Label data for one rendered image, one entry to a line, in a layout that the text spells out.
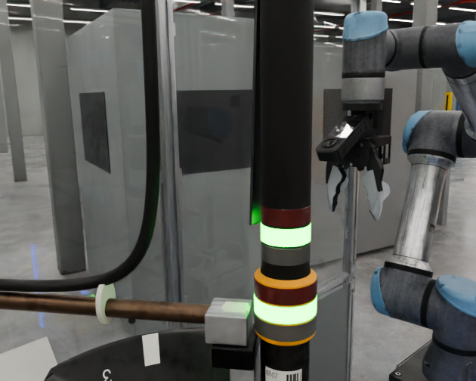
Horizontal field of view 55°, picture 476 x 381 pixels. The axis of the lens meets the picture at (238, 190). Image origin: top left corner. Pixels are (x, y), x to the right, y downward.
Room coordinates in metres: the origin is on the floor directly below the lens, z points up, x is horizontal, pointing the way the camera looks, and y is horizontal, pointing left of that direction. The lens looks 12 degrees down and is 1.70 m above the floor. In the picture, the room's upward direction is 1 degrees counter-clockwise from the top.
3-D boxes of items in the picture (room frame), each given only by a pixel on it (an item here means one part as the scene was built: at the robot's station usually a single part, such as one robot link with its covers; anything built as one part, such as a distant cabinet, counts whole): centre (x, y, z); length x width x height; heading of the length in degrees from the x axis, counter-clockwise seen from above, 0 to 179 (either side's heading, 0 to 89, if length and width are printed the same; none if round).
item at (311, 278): (0.30, -0.03, 1.56); 0.04 x 0.04 x 0.05
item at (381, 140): (0.85, -0.23, 1.62); 0.09 x 0.08 x 0.12; 135
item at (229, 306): (0.30, 0.00, 1.54); 0.02 x 0.02 x 0.02; 80
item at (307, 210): (0.30, -0.03, 1.62); 0.03 x 0.03 x 0.01
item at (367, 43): (0.85, -0.23, 1.78); 0.09 x 0.08 x 0.11; 139
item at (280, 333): (0.30, -0.03, 1.54); 0.04 x 0.04 x 0.01
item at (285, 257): (0.30, -0.03, 1.60); 0.03 x 0.03 x 0.01
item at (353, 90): (0.85, -0.23, 1.70); 0.08 x 0.08 x 0.05
